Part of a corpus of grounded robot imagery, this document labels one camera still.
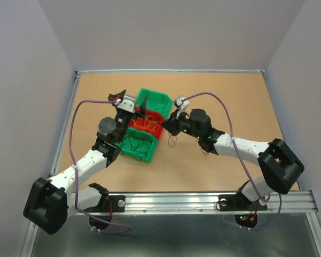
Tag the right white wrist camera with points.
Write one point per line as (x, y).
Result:
(181, 104)

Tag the near green plastic bin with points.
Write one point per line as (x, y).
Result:
(138, 145)

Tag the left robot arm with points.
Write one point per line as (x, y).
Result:
(52, 201)

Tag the far green plastic bin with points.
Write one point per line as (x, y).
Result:
(156, 101)

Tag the green plastic bin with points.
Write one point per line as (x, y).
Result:
(138, 145)
(156, 101)

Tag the aluminium front mounting rail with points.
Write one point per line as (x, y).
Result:
(176, 203)

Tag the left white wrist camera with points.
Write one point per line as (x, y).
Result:
(128, 103)

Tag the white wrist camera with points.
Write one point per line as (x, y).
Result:
(128, 103)
(181, 104)

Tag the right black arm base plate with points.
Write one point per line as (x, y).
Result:
(232, 202)

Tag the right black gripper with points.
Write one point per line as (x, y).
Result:
(173, 125)

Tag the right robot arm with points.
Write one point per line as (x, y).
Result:
(280, 167)

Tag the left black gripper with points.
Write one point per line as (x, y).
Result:
(112, 97)

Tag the red plastic bin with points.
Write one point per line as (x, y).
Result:
(151, 124)

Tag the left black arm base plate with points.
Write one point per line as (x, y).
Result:
(108, 204)

